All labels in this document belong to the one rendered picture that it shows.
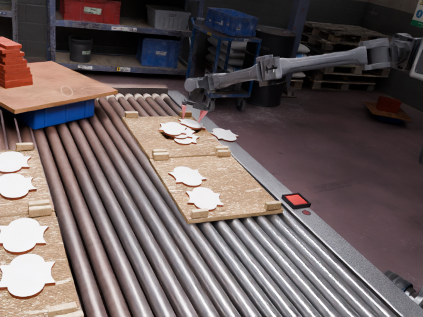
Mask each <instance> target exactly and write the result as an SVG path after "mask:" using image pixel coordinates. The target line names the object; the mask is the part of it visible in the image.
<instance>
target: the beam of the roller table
mask: <svg viewBox="0 0 423 317"><path fill-rule="evenodd" d="M167 95H168V96H169V97H170V98H171V100H172V101H173V102H174V103H175V104H176V105H177V106H178V107H180V108H181V109H182V107H181V101H184V98H185V97H184V96H183V95H182V94H181V93H180V92H179V91H168V93H167ZM184 102H185V101H184ZM186 107H187V108H186V111H191V112H192V116H193V117H194V118H195V119H196V120H197V121H198V119H199V116H200V112H201V111H200V110H199V109H195V108H193V106H192V105H188V104H187V105H186ZM200 123H203V126H204V127H205V128H206V130H207V131H208V132H209V133H211V132H212V129H214V128H219V127H218V126H217V125H216V124H215V123H214V122H212V121H211V120H210V119H209V118H208V117H207V116H204V117H203V118H202V119H201V121H200ZM213 137H214V136H213ZM214 138H215V139H216V140H217V141H218V142H219V143H220V144H221V145H222V146H228V150H230V151H231V156H233V158H234V159H236V161H238V163H239V164H240V165H241V166H242V167H243V168H244V169H245V170H246V171H247V172H248V173H249V174H250V175H251V176H252V177H253V178H254V179H255V180H256V181H257V182H258V183H259V185H260V186H261V187H263V188H264V189H265V190H266V191H267V192H268V193H269V194H270V195H271V196H272V197H273V198H274V199H275V200H276V201H281V205H282V207H284V208H285V210H287V212H289V214H291V215H292V217H294V219H296V220H297V221H298V222H299V223H300V224H301V225H302V226H303V227H304V228H305V229H306V230H307V231H308V232H309V233H310V234H311V235H313V236H314V237H315V238H316V239H317V240H318V241H319V242H320V243H321V244H322V245H323V246H324V247H325V248H326V249H327V250H328V251H329V252H330V253H331V254H332V255H333V256H334V257H335V258H336V259H337V260H338V261H339V262H340V263H341V264H342V265H343V266H345V267H346V268H347V269H348V270H349V271H350V272H351V273H352V274H353V275H354V276H355V277H356V278H357V279H358V280H359V281H360V282H362V283H363V284H364V285H365V286H366V287H367V288H368V289H369V290H370V291H371V292H372V293H373V294H374V295H375V296H376V297H377V298H378V299H379V300H380V301H381V302H382V303H383V304H384V305H385V306H386V307H387V308H388V309H389V310H390V311H391V312H392V313H393V314H395V315H396V316H397V317H423V309H422V308H421V307H420V306H419V305H418V304H417V303H416V302H414V301H413V300H412V299H411V298H410V297H408V295H406V293H404V292H403V291H402V290H401V289H400V288H399V287H397V286H396V285H395V284H394V283H393V282H392V281H391V280H390V279H389V278H388V277H387V276H385V275H384V274H383V273H382V272H381V271H379V270H378V269H377V268H376V267H375V266H374V265H373V264H372V263H371V262H370V261H368V260H367V259H366V258H365V257H364V256H363V255H361V254H360V253H359V252H358V251H357V250H356V249H355V248H354V247H353V246H352V245H350V244H349V243H348V242H347V241H346V240H345V239H343V237H341V236H340V235H339V234H338V233H337V232H336V231H335V230H333V229H332V228H331V227H330V226H329V225H328V224H327V223H326V222H325V221H324V220H322V219H321V218H320V217H319V216H318V215H317V214H315V213H314V212H313V211H312V210H311V209H310V208H302V209H292V208H291V207H290V206H289V205H287V204H286V203H285V202H284V201H283V200H282V198H281V197H282V194H291V193H292V192H291V191H290V190H289V189H287V188H286V187H285V186H284V185H283V184H282V183H280V181H279V180H277V178H275V177H274V176H273V175H272V174H271V173H269V172H268V171H267V170H266V169H265V168H264V167H263V166H262V165H261V164H260V163H258V162H257V161H256V160H255V159H254V158H252V157H251V156H250V155H249V154H248V153H247V152H246V151H245V150H244V149H243V148H242V147H240V146H239V145H238V144H237V143H236V142H225V141H223V140H218V139H217V138H216V137H214ZM303 210H307V211H309V212H311V215H305V214H303V213H302V211H303Z"/></svg>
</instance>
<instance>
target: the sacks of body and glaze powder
mask: <svg viewBox="0 0 423 317"><path fill-rule="evenodd" d="M207 40H208V41H209V42H210V43H211V44H212V45H213V46H210V47H209V48H208V51H209V52H210V53H209V54H208V55H207V56H206V61H205V69H213V65H214V61H215V54H216V49H217V41H218V40H217V39H215V38H213V37H209V38H208V39H207ZM246 45H247V42H233V41H232V44H231V48H230V55H229V59H228V65H227V70H228V71H229V72H235V71H238V70H242V65H243V61H244V55H245V49H246ZM227 47H228V41H222V42H221V46H220V53H219V58H218V65H217V69H224V65H225V58H226V54H227ZM308 52H310V50H309V49H308V48H307V47H306V46H305V45H302V44H300V46H299V48H298V51H297V53H296V58H300V57H307V55H306V54H305V53H308ZM302 77H305V74H304V73H303V72H302V71H301V72H294V73H293V74H292V77H291V81H292V83H291V85H290V87H289V89H301V88H302V84H303V79H301V78H302Z"/></svg>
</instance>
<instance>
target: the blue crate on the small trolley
mask: <svg viewBox="0 0 423 317"><path fill-rule="evenodd" d="M257 22H258V18H257V17H255V16H251V15H249V14H246V13H243V12H240V11H236V10H234V9H225V8H208V11H207V16H206V21H205V26H206V27H208V28H211V29H213V30H215V31H218V32H220V33H223V34H225V35H228V36H234V37H254V36H256V29H257V28H256V26H257Z"/></svg>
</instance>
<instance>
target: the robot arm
mask: <svg viewBox="0 0 423 317"><path fill-rule="evenodd" d="M416 42H417V39H416V38H412V37H410V36H405V35H401V34H398V33H395V34H393V36H392V40H391V42H390V43H389V41H388V38H379V39H374V40H368V41H363V42H359V47H358V48H355V49H353V50H348V51H345V52H336V53H327V54H322V55H314V56H309V57H300V58H280V57H273V55H265V56H262V57H257V58H256V63H257V64H256V65H254V66H253V67H251V68H248V69H243V70H238V71H235V72H230V73H219V74H218V73H212V74H205V77H195V78H194V79H187V80H186V81H185V82H184V88H185V89H186V90H187V91H189V92H192V93H191V97H190V99H189V98H186V97H185V98H184V101H185V102H184V101H181V107H182V112H183V116H182V120H183V119H184V115H185V112H186V108H187V107H186V105H187V104H188V105H192V106H193V108H195V109H200V110H201V112H200V116H199V119H198V122H200V121H201V119H202V118H203V117H204V116H205V115H206V114H207V112H208V110H207V108H206V107H207V104H206V103H205V102H202V101H203V96H204V94H205V90H206V91H207V92H210V93H217V92H220V89H225V88H226V87H228V86H229V85H231V84H236V83H240V82H246V81H252V80H257V81H259V87H261V86H269V85H273V84H276V80H277V79H280V78H282V76H285V75H288V74H291V73H294V72H301V71H306V70H314V69H323V68H328V67H337V66H342V65H360V66H361V71H365V70H375V69H382V68H387V67H391V68H394V69H398V70H401V71H404V70H407V67H408V65H409V62H410V58H411V56H412V53H413V51H414V47H415V44H416ZM367 64H368V65H367Z"/></svg>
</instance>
